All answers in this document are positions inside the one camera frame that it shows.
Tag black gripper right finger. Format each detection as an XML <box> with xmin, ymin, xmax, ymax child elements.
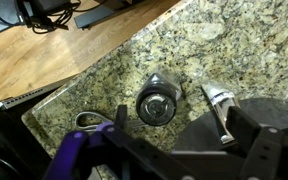
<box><xmin>224</xmin><ymin>105</ymin><xmax>288</xmax><ymax>180</ymax></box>

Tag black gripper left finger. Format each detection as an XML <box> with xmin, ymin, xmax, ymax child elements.
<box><xmin>43</xmin><ymin>104</ymin><xmax>198</xmax><ymax>180</ymax></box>

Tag air fryer drawer with handle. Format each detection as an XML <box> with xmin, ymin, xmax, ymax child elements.
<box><xmin>173</xmin><ymin>82</ymin><xmax>288</xmax><ymax>158</ymax></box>

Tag small glass jar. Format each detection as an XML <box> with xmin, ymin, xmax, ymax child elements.
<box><xmin>135</xmin><ymin>73</ymin><xmax>184</xmax><ymax>128</ymax></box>

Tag black electric stove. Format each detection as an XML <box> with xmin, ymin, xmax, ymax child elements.
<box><xmin>0</xmin><ymin>84</ymin><xmax>70</xmax><ymax>180</ymax></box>

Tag dark metal stand foot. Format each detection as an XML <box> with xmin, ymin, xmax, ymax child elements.
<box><xmin>73</xmin><ymin>0</ymin><xmax>172</xmax><ymax>30</ymax></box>

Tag grey handled scissors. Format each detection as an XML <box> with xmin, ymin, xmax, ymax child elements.
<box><xmin>74</xmin><ymin>110</ymin><xmax>148</xmax><ymax>133</ymax></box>

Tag black floor cable bundle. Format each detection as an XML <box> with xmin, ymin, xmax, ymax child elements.
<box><xmin>23</xmin><ymin>0</ymin><xmax>100</xmax><ymax>34</ymax></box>

